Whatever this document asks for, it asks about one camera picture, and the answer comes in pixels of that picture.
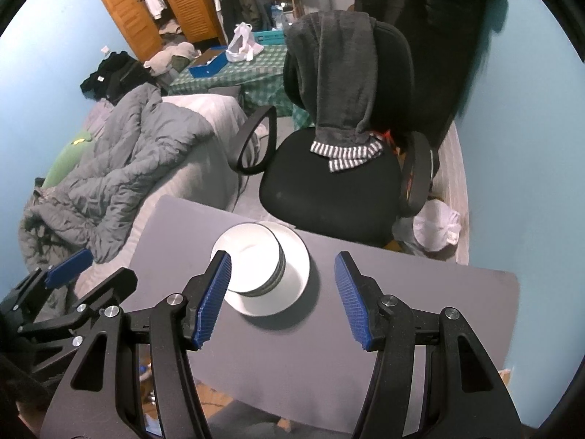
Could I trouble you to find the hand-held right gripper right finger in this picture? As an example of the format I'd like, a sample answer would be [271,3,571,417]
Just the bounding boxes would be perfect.
[333,251,522,439]

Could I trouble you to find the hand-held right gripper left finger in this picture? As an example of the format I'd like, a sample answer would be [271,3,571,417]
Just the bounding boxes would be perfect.
[43,250,232,439]

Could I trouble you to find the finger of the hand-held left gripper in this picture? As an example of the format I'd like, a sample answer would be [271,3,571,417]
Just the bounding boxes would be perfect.
[18,267,139,345]
[0,248,94,325]

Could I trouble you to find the large white plate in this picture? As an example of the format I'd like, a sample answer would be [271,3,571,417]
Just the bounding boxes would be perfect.
[211,221,311,319]

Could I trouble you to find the green pillow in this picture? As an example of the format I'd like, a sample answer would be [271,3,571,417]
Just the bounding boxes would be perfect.
[41,130,94,188]

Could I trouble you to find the grey quilted comforter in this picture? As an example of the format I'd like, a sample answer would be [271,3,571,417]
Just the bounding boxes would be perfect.
[18,83,215,309]

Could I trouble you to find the white tied trash bag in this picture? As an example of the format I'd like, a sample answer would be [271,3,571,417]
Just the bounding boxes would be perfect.
[414,201,462,252]

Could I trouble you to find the black office chair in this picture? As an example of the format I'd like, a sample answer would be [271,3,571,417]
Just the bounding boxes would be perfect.
[231,22,433,250]

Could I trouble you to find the bed with white sheet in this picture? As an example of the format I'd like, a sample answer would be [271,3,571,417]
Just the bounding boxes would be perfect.
[82,94,261,279]

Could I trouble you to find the white ribbed panel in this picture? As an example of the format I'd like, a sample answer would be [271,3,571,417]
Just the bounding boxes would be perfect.
[430,121,471,266]

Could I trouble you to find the black clothes pile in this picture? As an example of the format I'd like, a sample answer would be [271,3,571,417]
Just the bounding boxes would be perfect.
[80,51,156,101]

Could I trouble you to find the grey garment striped cuffs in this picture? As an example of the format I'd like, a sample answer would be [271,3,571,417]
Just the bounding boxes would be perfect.
[286,10,385,173]

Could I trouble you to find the green checked tablecloth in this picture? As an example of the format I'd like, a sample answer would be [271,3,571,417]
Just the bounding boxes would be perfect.
[168,43,316,129]

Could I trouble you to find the blue flat box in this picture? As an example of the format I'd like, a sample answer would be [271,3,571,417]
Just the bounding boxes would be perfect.
[188,47,228,78]

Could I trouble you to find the beige clothes pile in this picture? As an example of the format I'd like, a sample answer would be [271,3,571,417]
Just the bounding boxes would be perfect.
[144,42,197,76]

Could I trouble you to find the white plastic bag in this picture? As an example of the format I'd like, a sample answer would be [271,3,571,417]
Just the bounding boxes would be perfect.
[226,23,263,62]

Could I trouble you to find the teal plastic crate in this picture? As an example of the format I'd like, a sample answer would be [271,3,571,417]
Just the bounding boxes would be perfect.
[251,30,286,46]

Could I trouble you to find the black hanging coat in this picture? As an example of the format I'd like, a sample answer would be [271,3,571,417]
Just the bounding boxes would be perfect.
[354,0,500,147]

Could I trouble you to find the wooden louvred wardrobe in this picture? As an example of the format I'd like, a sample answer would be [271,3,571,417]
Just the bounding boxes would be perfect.
[90,0,224,58]

